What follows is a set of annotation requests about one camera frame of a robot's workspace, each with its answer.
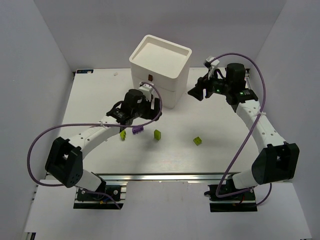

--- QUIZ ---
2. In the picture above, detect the lime long lego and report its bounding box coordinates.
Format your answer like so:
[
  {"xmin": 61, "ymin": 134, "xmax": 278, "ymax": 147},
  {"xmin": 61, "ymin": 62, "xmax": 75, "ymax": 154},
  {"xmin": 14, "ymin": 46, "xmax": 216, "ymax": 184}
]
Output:
[
  {"xmin": 119, "ymin": 130, "xmax": 127, "ymax": 141},
  {"xmin": 153, "ymin": 129, "xmax": 162, "ymax": 141}
]

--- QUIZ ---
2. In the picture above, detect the white drawer cabinet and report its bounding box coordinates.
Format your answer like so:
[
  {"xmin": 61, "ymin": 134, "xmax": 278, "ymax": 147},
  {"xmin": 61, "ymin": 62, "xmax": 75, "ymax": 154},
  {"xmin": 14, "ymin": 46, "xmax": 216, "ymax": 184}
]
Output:
[{"xmin": 129, "ymin": 34, "xmax": 192, "ymax": 109}]

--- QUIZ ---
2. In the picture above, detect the lime square lego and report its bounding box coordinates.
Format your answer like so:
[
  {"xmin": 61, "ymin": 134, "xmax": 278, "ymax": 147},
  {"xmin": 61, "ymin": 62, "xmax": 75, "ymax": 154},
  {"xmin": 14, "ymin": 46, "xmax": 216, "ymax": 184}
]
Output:
[{"xmin": 193, "ymin": 136, "xmax": 203, "ymax": 146}]

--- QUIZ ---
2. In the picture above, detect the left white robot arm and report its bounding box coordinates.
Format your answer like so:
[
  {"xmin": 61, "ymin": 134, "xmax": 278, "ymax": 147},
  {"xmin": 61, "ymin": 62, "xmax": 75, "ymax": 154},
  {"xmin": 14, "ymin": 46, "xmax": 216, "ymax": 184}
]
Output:
[{"xmin": 45, "ymin": 83, "xmax": 162, "ymax": 193}]

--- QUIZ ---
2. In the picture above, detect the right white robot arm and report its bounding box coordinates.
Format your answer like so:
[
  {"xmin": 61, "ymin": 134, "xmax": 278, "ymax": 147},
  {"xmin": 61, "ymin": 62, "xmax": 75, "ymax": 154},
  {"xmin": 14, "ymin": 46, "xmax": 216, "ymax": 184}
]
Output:
[{"xmin": 188, "ymin": 60, "xmax": 300, "ymax": 196}]

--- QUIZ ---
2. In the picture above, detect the purple rounded lego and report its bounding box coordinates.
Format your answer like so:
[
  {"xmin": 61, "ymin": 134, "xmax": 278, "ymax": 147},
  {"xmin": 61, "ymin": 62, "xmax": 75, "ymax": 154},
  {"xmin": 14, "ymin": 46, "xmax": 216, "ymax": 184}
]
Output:
[{"xmin": 132, "ymin": 126, "xmax": 144, "ymax": 135}]

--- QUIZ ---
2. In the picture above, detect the left blue label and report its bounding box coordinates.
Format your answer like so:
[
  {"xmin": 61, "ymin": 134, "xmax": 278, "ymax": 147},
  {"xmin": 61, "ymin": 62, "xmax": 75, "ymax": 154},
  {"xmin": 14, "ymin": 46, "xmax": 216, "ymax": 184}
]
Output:
[{"xmin": 76, "ymin": 69, "xmax": 94, "ymax": 74}]

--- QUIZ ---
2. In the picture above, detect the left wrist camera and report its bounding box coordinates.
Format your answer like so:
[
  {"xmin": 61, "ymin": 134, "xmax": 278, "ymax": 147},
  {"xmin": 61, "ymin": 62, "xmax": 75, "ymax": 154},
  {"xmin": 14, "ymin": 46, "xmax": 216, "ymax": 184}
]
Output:
[{"xmin": 138, "ymin": 82, "xmax": 154, "ymax": 102}]

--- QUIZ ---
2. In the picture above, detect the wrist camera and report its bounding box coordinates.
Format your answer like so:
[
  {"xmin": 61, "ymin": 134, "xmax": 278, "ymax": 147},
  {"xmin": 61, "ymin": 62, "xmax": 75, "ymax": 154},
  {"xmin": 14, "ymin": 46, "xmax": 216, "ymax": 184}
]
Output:
[
  {"xmin": 204, "ymin": 56, "xmax": 220, "ymax": 80},
  {"xmin": 138, "ymin": 82, "xmax": 154, "ymax": 102}
]

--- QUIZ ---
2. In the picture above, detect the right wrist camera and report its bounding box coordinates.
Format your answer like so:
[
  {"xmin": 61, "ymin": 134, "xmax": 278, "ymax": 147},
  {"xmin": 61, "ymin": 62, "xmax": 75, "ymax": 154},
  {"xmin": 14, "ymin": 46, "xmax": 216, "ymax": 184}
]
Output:
[{"xmin": 204, "ymin": 56, "xmax": 220, "ymax": 80}]

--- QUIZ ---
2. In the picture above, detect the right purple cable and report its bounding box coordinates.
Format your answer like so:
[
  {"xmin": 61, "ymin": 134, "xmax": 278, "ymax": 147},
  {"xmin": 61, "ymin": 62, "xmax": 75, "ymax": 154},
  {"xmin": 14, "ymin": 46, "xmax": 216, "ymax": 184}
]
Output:
[{"xmin": 207, "ymin": 52, "xmax": 273, "ymax": 206}]

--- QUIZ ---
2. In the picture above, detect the purple cable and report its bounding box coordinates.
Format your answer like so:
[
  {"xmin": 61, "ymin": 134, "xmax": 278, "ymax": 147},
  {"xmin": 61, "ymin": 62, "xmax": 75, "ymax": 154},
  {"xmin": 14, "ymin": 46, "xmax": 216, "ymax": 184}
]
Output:
[
  {"xmin": 207, "ymin": 52, "xmax": 273, "ymax": 206},
  {"xmin": 26, "ymin": 81, "xmax": 163, "ymax": 210}
]

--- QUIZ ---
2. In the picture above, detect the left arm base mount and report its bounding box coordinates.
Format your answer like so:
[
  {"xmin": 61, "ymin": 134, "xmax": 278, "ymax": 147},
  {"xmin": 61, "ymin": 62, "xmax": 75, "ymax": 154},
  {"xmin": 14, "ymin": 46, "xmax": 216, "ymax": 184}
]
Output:
[{"xmin": 73, "ymin": 181, "xmax": 127, "ymax": 210}]

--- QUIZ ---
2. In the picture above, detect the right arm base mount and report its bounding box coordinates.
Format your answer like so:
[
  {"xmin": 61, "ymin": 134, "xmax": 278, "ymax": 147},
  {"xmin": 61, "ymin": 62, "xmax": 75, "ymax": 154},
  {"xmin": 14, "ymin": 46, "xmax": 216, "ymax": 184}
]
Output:
[{"xmin": 204, "ymin": 184, "xmax": 258, "ymax": 213}]

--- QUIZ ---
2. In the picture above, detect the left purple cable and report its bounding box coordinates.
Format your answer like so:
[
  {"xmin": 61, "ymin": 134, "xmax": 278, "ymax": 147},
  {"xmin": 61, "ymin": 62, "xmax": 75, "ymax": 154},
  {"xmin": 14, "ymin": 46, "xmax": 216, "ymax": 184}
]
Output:
[{"xmin": 26, "ymin": 81, "xmax": 163, "ymax": 210}]

